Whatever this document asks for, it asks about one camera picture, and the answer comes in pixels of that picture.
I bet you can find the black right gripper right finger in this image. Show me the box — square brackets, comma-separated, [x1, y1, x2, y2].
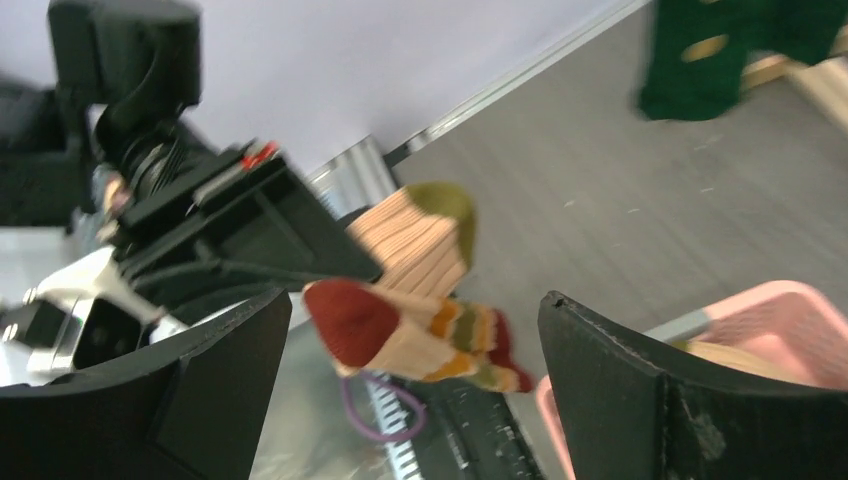
[537, 290, 848, 480]

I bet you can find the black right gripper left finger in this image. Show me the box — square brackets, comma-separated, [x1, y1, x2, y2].
[1, 289, 292, 479]

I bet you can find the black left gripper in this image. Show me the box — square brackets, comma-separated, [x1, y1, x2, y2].
[116, 142, 382, 312]

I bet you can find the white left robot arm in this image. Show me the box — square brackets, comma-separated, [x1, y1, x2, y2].
[1, 1, 381, 315]

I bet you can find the pink perforated plastic basket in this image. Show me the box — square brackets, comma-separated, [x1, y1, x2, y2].
[535, 279, 848, 480]

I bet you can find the green sock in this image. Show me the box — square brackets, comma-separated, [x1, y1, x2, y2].
[637, 0, 847, 121]

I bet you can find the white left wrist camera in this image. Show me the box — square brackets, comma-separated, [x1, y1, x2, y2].
[1, 247, 189, 387]

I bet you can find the wooden clothes rack frame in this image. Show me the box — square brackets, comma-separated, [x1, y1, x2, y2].
[742, 26, 847, 133]

